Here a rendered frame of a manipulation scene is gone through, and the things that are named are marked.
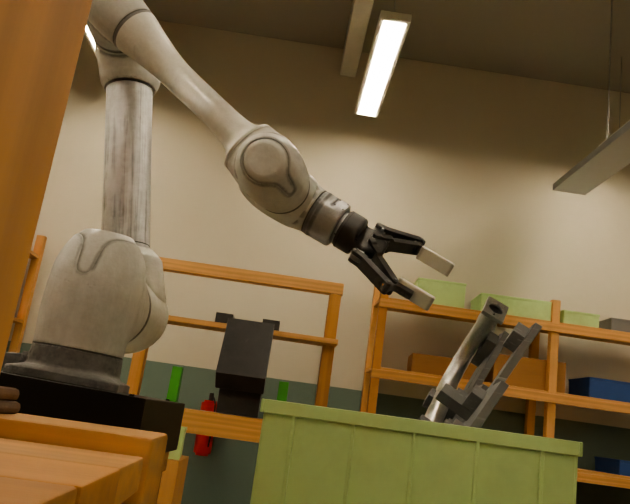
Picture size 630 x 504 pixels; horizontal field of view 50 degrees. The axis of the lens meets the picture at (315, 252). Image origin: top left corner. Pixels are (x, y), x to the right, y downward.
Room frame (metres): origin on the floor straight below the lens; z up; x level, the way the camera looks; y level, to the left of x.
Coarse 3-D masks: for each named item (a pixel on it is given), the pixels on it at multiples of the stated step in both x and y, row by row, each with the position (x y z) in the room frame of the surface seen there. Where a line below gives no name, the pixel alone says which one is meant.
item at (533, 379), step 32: (448, 288) 5.57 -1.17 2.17; (384, 320) 5.52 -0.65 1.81; (512, 320) 5.51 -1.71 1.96; (544, 320) 5.56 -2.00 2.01; (576, 320) 5.60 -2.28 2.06; (608, 320) 5.70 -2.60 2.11; (512, 384) 5.64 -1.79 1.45; (544, 384) 5.62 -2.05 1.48; (576, 384) 5.87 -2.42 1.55; (608, 384) 5.62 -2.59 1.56; (544, 416) 5.61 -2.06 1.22; (608, 480) 5.53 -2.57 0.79
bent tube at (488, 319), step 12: (492, 300) 1.17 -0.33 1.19; (492, 312) 1.15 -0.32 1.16; (504, 312) 1.16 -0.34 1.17; (480, 324) 1.18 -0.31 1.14; (492, 324) 1.17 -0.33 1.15; (468, 336) 1.21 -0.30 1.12; (480, 336) 1.19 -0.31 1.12; (468, 348) 1.21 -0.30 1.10; (456, 360) 1.22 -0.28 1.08; (468, 360) 1.22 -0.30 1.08; (456, 372) 1.21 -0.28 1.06; (444, 384) 1.19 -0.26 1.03; (456, 384) 1.21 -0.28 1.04; (432, 408) 1.13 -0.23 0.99; (444, 408) 1.14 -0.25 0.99; (432, 420) 1.11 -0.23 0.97
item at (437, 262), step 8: (424, 248) 1.22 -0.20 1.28; (416, 256) 1.24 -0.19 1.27; (424, 256) 1.23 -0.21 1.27; (432, 256) 1.22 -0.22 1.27; (440, 256) 1.22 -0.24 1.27; (432, 264) 1.23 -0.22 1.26; (440, 264) 1.23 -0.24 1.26; (448, 264) 1.22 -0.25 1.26; (440, 272) 1.24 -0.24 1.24; (448, 272) 1.23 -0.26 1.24
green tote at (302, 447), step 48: (288, 432) 0.93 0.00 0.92; (336, 432) 0.92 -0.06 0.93; (384, 432) 0.91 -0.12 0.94; (432, 432) 0.89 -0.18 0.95; (480, 432) 0.88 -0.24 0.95; (288, 480) 0.93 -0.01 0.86; (336, 480) 0.91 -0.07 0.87; (384, 480) 0.90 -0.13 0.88; (432, 480) 0.89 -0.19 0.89; (480, 480) 0.88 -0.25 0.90; (528, 480) 0.87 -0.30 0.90; (576, 480) 0.87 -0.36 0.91
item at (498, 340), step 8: (488, 336) 1.19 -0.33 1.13; (496, 336) 1.20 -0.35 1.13; (504, 336) 1.18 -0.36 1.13; (488, 344) 1.19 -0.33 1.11; (496, 344) 1.19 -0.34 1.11; (480, 352) 1.21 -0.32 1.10; (488, 352) 1.20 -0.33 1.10; (496, 352) 1.18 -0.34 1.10; (488, 360) 1.19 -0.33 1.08; (480, 368) 1.22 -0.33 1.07; (488, 368) 1.19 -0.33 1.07; (480, 376) 1.19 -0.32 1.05; (472, 384) 1.21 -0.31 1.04; (480, 384) 1.19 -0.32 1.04; (456, 416) 1.18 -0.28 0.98
